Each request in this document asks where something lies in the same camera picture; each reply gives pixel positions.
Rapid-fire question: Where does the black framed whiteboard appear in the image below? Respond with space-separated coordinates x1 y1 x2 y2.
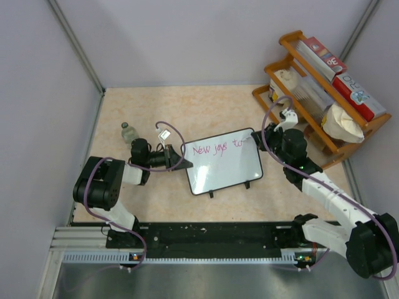
181 128 264 197

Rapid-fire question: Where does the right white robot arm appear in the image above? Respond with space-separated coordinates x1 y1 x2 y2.
250 123 398 280

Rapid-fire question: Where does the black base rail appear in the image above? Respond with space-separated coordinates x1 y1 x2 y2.
105 221 331 259

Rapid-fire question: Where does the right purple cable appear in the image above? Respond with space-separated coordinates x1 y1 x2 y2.
261 95 399 281

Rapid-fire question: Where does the orange wooden shelf rack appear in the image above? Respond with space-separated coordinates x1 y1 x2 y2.
252 31 392 169

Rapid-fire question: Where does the aluminium frame rail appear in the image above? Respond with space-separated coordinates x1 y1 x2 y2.
50 227 109 250

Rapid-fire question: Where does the grey slotted cable duct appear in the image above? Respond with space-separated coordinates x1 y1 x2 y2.
62 252 314 265

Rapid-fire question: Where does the red box top shelf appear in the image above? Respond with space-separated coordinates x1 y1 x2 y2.
296 37 347 82

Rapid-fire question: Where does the purple cable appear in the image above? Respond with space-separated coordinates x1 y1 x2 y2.
261 95 399 281
84 121 186 272

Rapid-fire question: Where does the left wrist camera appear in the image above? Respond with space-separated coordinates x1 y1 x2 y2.
158 129 171 149

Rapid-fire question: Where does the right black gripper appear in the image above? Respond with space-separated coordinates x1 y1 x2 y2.
252 123 291 166

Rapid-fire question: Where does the cream cloth bundle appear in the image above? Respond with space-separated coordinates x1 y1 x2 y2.
321 103 365 143

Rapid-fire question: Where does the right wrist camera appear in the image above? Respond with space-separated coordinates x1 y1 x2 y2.
274 108 298 131

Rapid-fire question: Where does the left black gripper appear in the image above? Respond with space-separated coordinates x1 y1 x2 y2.
144 143 193 171

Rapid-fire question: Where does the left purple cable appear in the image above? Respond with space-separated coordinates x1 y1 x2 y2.
84 121 186 272

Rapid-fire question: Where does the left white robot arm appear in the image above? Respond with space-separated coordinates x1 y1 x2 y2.
73 138 193 247

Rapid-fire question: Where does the brown block lower shelf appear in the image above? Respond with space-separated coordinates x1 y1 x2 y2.
304 125 332 155

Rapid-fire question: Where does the white yellow jar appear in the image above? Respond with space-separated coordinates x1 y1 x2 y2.
269 68 299 102

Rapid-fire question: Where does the red white box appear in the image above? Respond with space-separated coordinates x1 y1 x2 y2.
332 72 387 121

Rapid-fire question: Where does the clear plastic bottle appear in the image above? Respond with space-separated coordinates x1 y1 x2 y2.
121 122 140 145

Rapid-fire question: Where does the magenta capped marker pen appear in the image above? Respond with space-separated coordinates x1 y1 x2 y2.
242 135 252 142

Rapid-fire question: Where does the clear plastic container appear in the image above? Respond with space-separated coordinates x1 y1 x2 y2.
294 76 334 121

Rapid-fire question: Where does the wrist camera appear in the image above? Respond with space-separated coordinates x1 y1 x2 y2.
274 108 298 131
158 129 171 149

